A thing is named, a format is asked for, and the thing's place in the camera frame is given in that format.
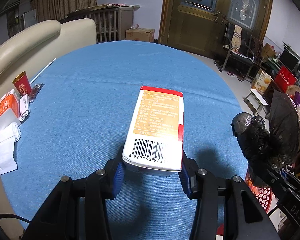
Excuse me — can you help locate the black plastic bag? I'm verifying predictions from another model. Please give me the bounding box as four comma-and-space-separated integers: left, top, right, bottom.
231, 90, 300, 187

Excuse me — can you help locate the red orange medicine box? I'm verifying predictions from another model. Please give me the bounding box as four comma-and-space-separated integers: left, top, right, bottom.
122, 86, 184, 177

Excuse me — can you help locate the red mesh trash basket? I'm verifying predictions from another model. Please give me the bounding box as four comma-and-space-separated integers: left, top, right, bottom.
245, 171, 273, 213

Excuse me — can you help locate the white folded tissue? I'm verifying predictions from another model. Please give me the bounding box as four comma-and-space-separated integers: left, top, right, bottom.
0, 122, 21, 175

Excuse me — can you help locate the blue table cloth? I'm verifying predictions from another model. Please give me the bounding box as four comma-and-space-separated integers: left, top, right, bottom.
0, 39, 249, 240

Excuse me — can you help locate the small white stool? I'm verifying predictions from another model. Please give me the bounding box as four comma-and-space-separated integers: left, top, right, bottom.
243, 88, 268, 115

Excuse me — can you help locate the white purple medicine box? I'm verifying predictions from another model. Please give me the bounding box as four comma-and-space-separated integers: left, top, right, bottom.
19, 94, 30, 122

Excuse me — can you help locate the orange tissue pack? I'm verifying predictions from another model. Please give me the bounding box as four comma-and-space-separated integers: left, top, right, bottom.
0, 89, 21, 132

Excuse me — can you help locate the red gift bag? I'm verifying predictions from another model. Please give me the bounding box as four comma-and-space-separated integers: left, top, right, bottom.
274, 66, 296, 93

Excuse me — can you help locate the yellow printed carton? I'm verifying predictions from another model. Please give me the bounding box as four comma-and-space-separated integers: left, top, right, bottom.
251, 69, 272, 95

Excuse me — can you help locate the dark snack wrapper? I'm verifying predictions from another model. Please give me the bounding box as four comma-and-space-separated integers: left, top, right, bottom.
29, 83, 44, 103

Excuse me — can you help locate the red paper cup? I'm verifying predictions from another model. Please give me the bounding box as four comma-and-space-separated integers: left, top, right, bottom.
12, 71, 32, 96

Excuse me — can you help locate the black monitor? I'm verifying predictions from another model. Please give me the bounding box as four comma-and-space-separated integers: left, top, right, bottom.
279, 49, 299, 74

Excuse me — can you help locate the black metal armchair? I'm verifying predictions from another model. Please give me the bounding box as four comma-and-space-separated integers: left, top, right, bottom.
215, 22, 256, 81

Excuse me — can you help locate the beige leather sofa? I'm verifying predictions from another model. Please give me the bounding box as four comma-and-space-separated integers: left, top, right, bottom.
0, 18, 97, 238

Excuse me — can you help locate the wooden radiator cover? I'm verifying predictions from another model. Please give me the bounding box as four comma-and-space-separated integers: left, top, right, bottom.
65, 4, 134, 43

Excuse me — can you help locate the wooden double door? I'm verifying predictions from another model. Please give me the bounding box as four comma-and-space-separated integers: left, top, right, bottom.
159, 0, 273, 58

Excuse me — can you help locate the black cable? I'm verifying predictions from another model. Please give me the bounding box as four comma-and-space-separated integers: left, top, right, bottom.
0, 213, 32, 228

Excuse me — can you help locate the cardboard box by wall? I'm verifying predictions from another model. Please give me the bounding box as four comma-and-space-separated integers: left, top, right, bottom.
126, 28, 155, 42

